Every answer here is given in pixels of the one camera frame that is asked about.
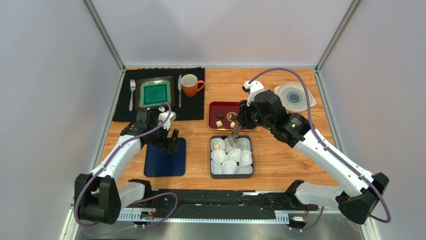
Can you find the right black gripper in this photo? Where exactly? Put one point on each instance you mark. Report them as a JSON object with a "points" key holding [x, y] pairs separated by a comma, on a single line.
{"points": [[243, 118]]}

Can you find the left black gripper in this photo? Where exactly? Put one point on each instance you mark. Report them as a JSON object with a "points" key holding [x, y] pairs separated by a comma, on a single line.
{"points": [[172, 146]]}

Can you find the metal serving tongs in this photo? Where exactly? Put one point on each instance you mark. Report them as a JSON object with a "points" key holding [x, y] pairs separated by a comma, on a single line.
{"points": [[232, 139]]}

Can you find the dark round chocolate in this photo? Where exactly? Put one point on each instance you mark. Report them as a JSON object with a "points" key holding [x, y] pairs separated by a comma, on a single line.
{"points": [[220, 116]]}

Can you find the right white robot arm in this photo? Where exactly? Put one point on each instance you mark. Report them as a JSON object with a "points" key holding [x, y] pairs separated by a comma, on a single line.
{"points": [[358, 191]]}

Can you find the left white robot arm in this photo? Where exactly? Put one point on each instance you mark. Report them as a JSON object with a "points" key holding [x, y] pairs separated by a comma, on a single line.
{"points": [[97, 198]]}

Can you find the white square chocolate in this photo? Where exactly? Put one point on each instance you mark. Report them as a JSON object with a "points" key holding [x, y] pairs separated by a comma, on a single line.
{"points": [[219, 124]]}

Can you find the navy box lid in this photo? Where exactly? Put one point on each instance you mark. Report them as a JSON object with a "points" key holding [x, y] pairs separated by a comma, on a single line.
{"points": [[159, 163]]}

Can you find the red lacquer tray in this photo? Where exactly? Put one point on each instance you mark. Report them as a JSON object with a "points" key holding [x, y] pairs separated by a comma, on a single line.
{"points": [[230, 110]]}

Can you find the white round plate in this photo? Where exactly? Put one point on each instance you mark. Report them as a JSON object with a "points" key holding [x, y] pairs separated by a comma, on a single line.
{"points": [[292, 96]]}

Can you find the black placemat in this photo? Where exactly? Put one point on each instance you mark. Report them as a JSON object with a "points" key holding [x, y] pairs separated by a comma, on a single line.
{"points": [[192, 108]]}

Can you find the navy box with paper cups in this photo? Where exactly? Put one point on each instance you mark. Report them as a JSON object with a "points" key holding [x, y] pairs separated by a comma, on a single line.
{"points": [[231, 162]]}

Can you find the green square plate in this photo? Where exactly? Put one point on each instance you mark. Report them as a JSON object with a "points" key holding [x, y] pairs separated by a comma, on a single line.
{"points": [[150, 93]]}

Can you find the table knife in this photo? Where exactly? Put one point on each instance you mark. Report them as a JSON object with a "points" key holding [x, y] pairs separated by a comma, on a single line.
{"points": [[179, 91]]}

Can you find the orange mug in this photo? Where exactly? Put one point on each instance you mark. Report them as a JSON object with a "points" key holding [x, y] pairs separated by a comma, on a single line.
{"points": [[191, 85]]}

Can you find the silver fork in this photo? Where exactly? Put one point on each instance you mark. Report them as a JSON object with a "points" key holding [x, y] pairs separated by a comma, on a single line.
{"points": [[132, 89]]}

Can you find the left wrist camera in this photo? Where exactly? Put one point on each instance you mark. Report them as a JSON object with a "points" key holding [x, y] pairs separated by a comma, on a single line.
{"points": [[165, 118]]}

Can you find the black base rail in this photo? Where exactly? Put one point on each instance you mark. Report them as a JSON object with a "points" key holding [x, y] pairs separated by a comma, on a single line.
{"points": [[223, 204]]}

